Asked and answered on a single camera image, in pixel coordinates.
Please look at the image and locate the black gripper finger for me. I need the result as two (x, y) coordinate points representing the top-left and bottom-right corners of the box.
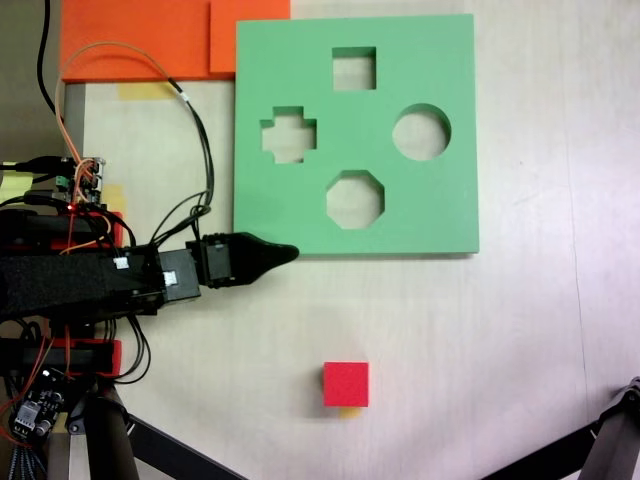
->
(233, 253), (300, 288)
(232, 232), (300, 261)

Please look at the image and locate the red square block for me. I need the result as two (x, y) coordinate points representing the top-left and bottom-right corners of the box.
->
(323, 361), (371, 409)

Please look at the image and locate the large orange foam block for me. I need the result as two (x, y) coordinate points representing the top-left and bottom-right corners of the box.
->
(59, 0), (236, 83)

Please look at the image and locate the red table clamp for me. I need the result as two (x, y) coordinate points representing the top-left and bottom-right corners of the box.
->
(49, 209), (125, 251)
(49, 338), (124, 377)

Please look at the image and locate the green shape sorting board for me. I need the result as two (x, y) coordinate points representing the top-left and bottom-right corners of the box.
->
(232, 13), (481, 259)

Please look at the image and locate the wide yellow tape piece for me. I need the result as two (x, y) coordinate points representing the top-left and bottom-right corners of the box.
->
(118, 82), (174, 101)

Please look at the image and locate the black tripod leg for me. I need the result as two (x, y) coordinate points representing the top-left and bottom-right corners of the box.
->
(479, 377), (640, 480)
(69, 389), (251, 480)

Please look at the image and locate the yellow sticky note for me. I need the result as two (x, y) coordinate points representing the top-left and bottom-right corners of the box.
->
(0, 172), (34, 204)

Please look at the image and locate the small black circuit board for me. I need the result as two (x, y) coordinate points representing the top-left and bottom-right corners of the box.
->
(8, 372), (66, 446)

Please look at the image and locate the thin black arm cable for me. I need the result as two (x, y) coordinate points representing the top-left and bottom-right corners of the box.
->
(149, 78), (217, 249)

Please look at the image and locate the circuit board with wires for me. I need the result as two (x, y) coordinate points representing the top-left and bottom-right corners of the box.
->
(54, 155), (109, 209)

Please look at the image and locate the black power plug cable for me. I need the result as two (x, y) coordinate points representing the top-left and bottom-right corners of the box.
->
(0, 189), (67, 206)

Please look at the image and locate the black usb cable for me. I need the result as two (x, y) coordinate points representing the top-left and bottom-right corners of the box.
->
(0, 155), (64, 176)

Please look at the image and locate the thin orange wire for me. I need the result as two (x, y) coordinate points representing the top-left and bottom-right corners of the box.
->
(54, 41), (176, 181)

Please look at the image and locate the thick black cable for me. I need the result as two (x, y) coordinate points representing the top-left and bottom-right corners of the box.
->
(37, 0), (57, 116)

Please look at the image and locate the braided black white cable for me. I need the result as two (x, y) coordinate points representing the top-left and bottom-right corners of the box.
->
(2, 443), (32, 480)

